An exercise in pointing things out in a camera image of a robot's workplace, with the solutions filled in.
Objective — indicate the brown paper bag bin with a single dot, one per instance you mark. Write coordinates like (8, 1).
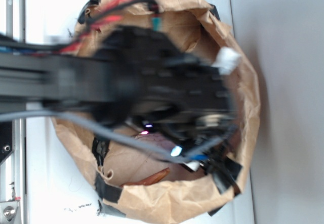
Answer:
(181, 195)

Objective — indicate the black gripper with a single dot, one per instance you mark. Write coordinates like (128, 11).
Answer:
(177, 94)

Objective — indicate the aluminium frame rail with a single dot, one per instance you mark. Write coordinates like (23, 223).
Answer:
(13, 169)

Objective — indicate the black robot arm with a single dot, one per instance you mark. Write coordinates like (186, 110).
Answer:
(66, 83)

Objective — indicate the black metal bracket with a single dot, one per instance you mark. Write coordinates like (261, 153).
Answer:
(7, 142)

